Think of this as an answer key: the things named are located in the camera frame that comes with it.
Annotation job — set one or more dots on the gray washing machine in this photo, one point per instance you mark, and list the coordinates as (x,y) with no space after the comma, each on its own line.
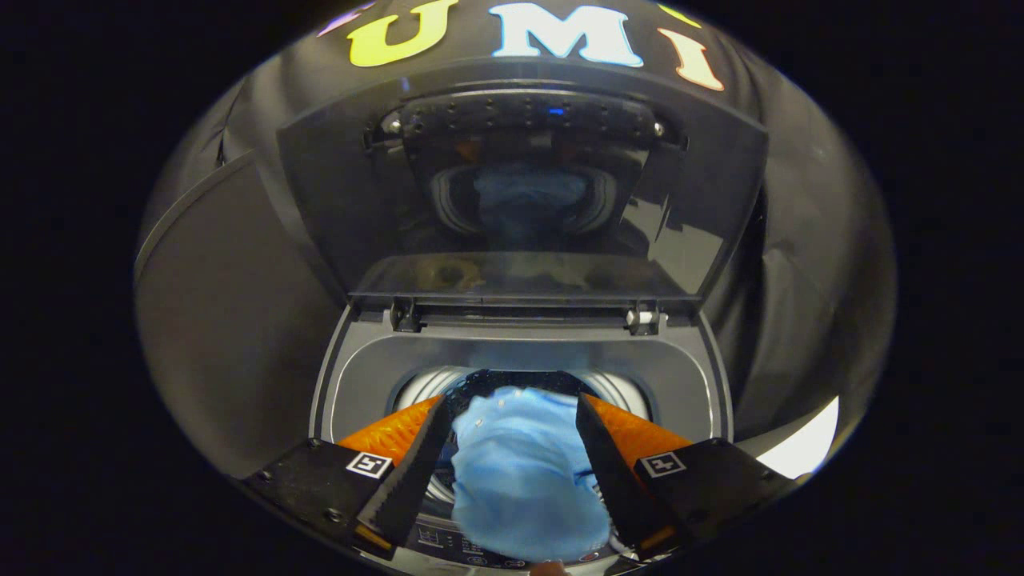
(368,376)

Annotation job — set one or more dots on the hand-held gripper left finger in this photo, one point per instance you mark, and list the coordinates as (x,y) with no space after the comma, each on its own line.
(412,472)

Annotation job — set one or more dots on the gray cabinet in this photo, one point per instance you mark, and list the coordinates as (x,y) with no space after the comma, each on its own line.
(224,320)

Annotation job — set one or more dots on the dark washing machine lid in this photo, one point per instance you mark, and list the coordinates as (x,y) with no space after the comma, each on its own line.
(360,200)

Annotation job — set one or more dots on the white sheet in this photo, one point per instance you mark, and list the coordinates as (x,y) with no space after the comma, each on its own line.
(808,448)

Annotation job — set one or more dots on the light blue polo shirt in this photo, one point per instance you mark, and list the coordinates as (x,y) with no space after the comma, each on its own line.
(520,480)

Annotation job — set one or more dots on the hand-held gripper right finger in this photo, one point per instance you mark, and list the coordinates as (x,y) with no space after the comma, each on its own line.
(612,476)

